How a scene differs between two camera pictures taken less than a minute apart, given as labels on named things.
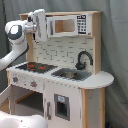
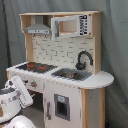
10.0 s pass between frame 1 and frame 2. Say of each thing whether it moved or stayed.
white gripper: moved
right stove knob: stayed
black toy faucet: stayed
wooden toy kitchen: stayed
